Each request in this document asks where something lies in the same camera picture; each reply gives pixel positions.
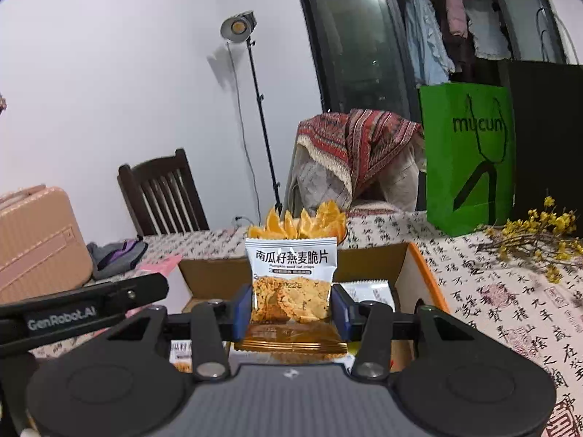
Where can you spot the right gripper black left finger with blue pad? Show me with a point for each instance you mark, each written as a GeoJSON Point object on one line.
{"type": "Point", "coordinates": [213, 324]}

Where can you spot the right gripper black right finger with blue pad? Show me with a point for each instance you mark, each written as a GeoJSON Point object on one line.
{"type": "Point", "coordinates": [369, 324]}

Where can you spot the golden oat crisp packet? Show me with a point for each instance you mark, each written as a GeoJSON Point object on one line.
{"type": "Point", "coordinates": [290, 303]}

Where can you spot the small white snack packet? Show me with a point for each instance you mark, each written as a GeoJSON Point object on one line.
{"type": "Point", "coordinates": [181, 355]}

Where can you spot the orange pumpkin cardboard box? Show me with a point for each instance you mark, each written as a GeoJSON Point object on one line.
{"type": "Point", "coordinates": [400, 266]}

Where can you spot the pink small suitcase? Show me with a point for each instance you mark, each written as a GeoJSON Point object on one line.
{"type": "Point", "coordinates": [42, 248]}

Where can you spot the grey purple folded cloth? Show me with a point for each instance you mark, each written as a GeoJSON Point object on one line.
{"type": "Point", "coordinates": [116, 258]}

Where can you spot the orange paper flower decoration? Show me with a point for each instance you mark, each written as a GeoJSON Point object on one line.
{"type": "Point", "coordinates": [328, 222]}

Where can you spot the dark wooden chair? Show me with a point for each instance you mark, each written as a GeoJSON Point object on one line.
{"type": "Point", "coordinates": [162, 197]}

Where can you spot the calligraphy print tablecloth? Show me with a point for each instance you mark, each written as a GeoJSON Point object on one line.
{"type": "Point", "coordinates": [509, 302]}

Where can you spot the cloth covered chair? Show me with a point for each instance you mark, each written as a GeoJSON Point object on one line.
{"type": "Point", "coordinates": [309, 184]}

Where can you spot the red patterned cloth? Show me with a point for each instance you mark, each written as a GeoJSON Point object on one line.
{"type": "Point", "coordinates": [357, 146]}

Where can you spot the yellow flower branch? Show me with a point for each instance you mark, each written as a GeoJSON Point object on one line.
{"type": "Point", "coordinates": [545, 241]}

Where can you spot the green paper shopping bag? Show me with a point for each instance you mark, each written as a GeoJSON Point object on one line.
{"type": "Point", "coordinates": [470, 151]}

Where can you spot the light blue hanging shirt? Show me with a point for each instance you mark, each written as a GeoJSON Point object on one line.
{"type": "Point", "coordinates": [430, 62]}

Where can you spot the black paper bag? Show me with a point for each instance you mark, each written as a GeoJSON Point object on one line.
{"type": "Point", "coordinates": [547, 108]}

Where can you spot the white hanging garment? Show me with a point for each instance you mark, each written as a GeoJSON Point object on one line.
{"type": "Point", "coordinates": [485, 26]}

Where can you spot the dark framed glass door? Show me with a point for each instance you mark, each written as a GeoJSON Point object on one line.
{"type": "Point", "coordinates": [362, 59]}

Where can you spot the pink hanging garment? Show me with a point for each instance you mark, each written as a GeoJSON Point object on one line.
{"type": "Point", "coordinates": [456, 18]}

